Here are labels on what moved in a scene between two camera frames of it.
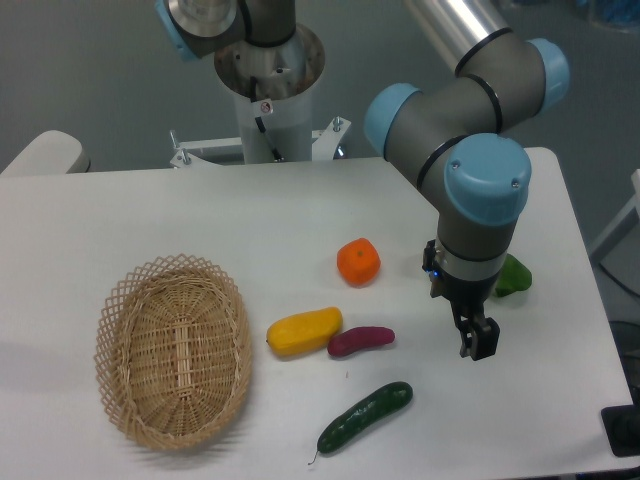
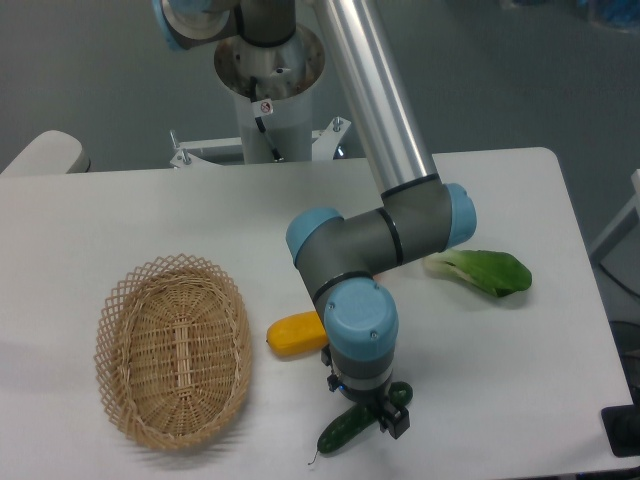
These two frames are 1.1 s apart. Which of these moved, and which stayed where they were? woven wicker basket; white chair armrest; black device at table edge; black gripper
Moved: black gripper
Stayed: white chair armrest; black device at table edge; woven wicker basket
